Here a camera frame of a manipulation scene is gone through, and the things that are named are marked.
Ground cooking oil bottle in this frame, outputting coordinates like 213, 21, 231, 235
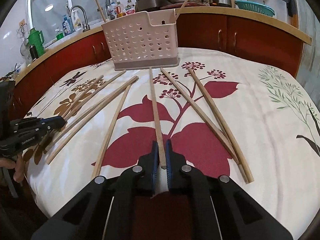
116, 1, 126, 18

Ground wooden chopstick in holder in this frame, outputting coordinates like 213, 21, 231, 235
95, 0, 107, 23
175, 0, 189, 23

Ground teal plastic colander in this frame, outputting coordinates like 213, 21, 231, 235
235, 0, 276, 17

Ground person left hand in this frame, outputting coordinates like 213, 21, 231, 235
0, 153, 25, 183

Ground green thermos jug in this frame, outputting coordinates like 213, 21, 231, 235
28, 28, 44, 56

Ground floral tablecloth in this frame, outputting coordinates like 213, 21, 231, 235
24, 48, 319, 239

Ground white spray bottle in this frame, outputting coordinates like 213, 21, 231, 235
71, 9, 83, 31

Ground blue detergent bottle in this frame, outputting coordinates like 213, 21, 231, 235
62, 15, 74, 36

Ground red kitchen cabinets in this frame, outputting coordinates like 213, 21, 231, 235
9, 7, 312, 120

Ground red induction cooktop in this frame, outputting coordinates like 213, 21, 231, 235
159, 2, 210, 10

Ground beige perforated utensil holder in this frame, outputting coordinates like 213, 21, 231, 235
102, 9, 180, 71

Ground black rice cooker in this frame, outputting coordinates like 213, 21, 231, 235
136, 0, 171, 12

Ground small green bottle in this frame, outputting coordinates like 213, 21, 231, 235
55, 28, 64, 41

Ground chrome sink faucet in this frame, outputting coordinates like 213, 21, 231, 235
69, 5, 91, 32

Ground kitchen window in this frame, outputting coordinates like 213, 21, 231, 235
26, 0, 110, 46

